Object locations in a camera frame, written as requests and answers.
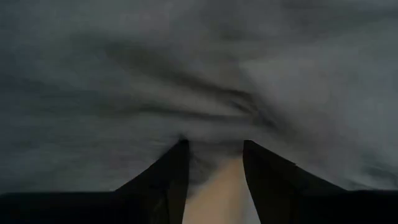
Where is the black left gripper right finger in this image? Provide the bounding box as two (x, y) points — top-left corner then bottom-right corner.
(242, 139), (346, 224)

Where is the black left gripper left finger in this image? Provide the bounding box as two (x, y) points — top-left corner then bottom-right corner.
(114, 139), (190, 224)

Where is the grey garment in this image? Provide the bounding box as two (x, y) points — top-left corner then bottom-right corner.
(0, 0), (398, 195)

